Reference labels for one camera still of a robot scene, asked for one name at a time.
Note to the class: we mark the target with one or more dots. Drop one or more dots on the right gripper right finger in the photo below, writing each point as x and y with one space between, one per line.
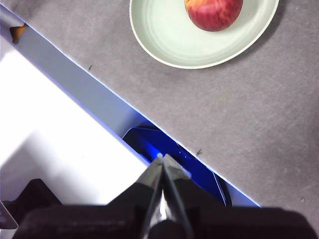
174 184

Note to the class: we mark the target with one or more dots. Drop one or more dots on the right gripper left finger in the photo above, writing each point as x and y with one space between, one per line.
153 179

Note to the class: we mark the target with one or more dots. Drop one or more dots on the green plate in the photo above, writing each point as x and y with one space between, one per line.
162 32

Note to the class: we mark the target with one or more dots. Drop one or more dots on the red yellow apple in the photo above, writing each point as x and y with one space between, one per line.
214 15

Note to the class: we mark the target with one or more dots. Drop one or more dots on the orange-brown object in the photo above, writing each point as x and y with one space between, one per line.
18 32

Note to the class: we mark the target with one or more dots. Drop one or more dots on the black camera housing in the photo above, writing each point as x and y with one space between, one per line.
147 142

